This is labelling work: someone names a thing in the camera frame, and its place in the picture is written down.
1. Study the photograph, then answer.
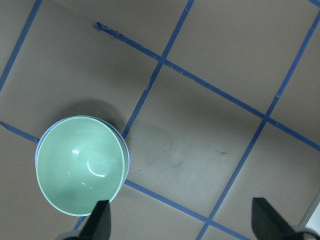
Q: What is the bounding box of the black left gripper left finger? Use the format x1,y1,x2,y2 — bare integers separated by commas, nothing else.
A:
78,200,111,240

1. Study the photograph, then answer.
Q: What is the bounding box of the green bowl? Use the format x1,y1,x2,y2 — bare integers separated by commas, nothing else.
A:
36,116,126,216

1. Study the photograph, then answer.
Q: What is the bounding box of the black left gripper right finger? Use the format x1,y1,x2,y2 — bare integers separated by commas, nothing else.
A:
251,197,299,240

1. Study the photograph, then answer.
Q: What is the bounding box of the blue bowl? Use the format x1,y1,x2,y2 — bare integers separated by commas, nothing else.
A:
34,115,131,201

